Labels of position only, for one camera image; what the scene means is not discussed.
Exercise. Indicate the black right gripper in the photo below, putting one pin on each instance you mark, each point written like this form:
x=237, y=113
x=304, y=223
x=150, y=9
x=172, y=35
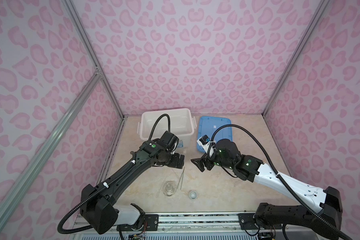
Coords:
x=201, y=165

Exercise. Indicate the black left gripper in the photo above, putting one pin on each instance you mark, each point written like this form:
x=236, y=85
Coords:
x=175, y=161

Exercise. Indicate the metal tweezers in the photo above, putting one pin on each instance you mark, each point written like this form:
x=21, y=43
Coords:
x=179, y=186

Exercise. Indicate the small round glass dish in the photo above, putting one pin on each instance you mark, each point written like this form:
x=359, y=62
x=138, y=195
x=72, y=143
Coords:
x=193, y=195

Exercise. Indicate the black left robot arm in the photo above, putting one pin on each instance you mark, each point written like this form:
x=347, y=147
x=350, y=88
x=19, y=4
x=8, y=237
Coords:
x=100, y=208

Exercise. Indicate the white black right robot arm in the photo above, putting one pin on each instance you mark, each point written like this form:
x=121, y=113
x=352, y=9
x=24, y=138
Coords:
x=319, y=209

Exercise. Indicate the glass conical flask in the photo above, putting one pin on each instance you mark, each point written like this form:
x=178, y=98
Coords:
x=169, y=188

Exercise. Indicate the white plastic storage bin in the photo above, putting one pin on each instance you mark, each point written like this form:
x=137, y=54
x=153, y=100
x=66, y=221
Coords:
x=183, y=125

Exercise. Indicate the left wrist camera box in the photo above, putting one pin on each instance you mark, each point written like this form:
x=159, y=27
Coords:
x=169, y=140

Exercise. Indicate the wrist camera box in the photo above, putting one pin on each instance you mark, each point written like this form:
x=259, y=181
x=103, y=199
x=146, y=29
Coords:
x=204, y=142
x=169, y=140

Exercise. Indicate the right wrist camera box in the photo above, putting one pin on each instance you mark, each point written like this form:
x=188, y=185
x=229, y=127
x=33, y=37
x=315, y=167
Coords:
x=204, y=142

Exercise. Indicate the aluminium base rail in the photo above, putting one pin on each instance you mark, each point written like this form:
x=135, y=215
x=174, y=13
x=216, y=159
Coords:
x=201, y=226

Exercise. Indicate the left rear corner post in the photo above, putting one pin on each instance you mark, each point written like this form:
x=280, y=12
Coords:
x=88, y=46

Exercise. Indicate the aluminium corner frame post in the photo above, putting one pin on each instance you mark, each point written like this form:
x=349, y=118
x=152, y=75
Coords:
x=316, y=19

